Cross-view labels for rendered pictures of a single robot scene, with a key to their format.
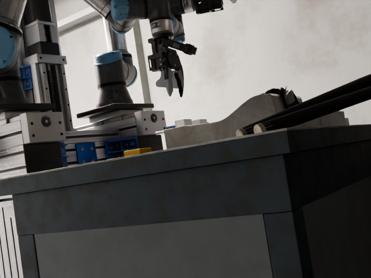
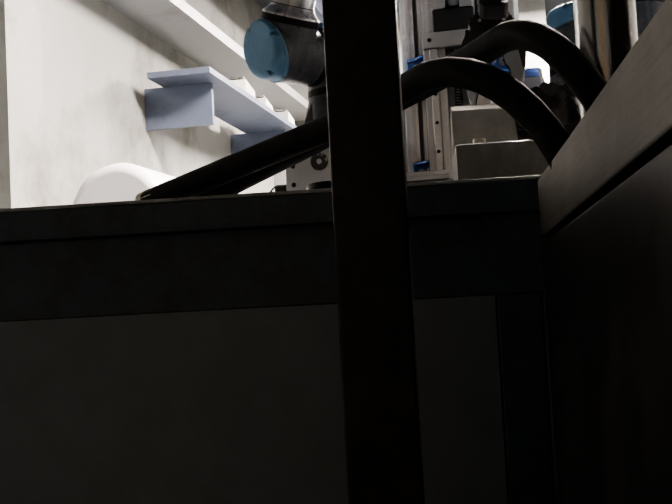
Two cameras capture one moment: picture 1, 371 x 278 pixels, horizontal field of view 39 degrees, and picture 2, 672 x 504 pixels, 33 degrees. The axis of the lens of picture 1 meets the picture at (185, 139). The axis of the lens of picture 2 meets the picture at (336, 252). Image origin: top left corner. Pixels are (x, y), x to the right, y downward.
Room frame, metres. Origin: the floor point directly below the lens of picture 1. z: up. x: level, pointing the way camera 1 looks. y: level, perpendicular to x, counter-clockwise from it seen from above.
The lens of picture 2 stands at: (0.63, -1.54, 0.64)
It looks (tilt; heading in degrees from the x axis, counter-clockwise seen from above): 4 degrees up; 64
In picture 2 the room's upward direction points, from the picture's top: 3 degrees counter-clockwise
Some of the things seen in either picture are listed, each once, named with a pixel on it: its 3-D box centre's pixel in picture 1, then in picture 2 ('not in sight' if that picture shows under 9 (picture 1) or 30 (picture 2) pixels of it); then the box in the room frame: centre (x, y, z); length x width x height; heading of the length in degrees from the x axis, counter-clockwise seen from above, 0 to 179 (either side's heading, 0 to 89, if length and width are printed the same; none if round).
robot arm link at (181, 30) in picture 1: (174, 29); not in sight; (2.14, -0.02, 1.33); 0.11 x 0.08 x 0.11; 168
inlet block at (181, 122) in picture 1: (172, 130); not in sight; (1.73, 0.04, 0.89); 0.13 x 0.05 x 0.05; 59
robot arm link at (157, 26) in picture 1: (161, 28); not in sight; (1.71, 0.02, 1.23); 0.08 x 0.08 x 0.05
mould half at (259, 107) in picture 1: (253, 122); (543, 161); (1.63, -0.22, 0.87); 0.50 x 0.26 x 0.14; 59
